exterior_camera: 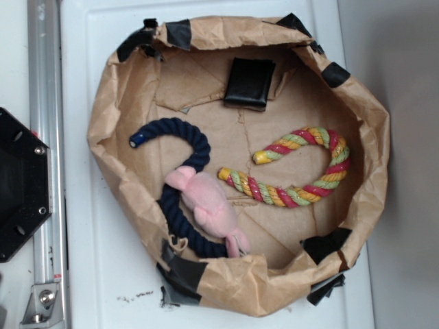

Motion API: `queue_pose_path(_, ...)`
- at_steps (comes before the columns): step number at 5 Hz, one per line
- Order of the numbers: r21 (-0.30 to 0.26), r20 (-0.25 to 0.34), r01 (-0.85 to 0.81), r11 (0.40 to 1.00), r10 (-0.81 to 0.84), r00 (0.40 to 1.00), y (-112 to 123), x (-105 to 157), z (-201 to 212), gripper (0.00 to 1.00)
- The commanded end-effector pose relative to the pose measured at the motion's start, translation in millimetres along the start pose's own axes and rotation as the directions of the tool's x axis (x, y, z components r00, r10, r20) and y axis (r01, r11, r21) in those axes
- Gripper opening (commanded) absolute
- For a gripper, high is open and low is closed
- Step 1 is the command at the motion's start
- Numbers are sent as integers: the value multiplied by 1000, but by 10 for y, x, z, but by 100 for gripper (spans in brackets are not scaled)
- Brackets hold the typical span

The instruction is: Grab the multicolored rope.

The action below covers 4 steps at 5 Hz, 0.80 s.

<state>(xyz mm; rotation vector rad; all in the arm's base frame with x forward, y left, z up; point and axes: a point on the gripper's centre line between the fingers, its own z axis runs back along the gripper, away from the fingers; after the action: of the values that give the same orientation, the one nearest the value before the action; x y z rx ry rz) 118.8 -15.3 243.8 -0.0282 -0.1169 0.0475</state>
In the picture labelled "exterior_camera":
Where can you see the aluminium extrusion rail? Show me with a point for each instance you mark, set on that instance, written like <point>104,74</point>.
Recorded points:
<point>45,109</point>

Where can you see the pink plush toy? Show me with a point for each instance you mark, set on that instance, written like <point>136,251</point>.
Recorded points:
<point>202,194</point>

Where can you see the black tape patch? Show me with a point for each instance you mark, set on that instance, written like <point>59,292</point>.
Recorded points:
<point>249,84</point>

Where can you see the brown paper bag bin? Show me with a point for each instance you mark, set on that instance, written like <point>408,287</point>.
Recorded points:
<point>307,177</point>

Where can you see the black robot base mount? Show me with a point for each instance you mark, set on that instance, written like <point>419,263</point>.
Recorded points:
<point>24,179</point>

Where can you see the metal corner bracket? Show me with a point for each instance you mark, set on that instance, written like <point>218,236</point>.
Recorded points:
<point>44,308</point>

